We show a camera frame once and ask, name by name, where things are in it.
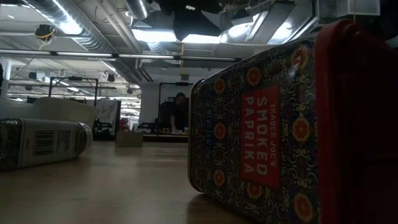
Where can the red patterned smoked paprika tin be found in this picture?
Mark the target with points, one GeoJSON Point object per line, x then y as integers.
{"type": "Point", "coordinates": [261, 137]}

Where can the glass spice jar white label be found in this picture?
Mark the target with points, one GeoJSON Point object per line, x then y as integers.
{"type": "Point", "coordinates": [46, 143]}

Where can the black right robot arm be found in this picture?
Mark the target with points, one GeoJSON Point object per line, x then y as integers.
{"type": "Point", "coordinates": [196, 25]}

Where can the person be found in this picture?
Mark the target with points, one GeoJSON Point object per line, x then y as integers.
{"type": "Point", "coordinates": [180, 109]}

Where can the long LED light bar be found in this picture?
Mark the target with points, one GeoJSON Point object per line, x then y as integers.
{"type": "Point", "coordinates": [140, 56]}

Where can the bright ceiling light panel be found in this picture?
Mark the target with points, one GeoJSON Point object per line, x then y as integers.
{"type": "Point", "coordinates": [152, 35]}

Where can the white patterned sheet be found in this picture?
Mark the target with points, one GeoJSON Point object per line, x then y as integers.
{"type": "Point", "coordinates": [108, 112]}

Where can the grey ceiling air unit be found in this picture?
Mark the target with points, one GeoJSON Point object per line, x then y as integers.
{"type": "Point", "coordinates": [348, 7]}

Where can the clear plastic bin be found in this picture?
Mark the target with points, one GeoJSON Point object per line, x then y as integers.
{"type": "Point", "coordinates": [15, 109]}

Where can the black aluminium table frame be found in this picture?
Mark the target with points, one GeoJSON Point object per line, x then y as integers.
{"type": "Point", "coordinates": [164, 139]}

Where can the rectangular metal duct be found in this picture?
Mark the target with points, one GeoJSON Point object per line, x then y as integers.
{"type": "Point", "coordinates": [280, 25]}

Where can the small silver ventilation duct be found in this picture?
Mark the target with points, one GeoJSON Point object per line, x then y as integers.
{"type": "Point", "coordinates": [136, 7]}

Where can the large silver ventilation duct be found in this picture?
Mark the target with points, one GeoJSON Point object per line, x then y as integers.
{"type": "Point", "coordinates": [90, 40]}

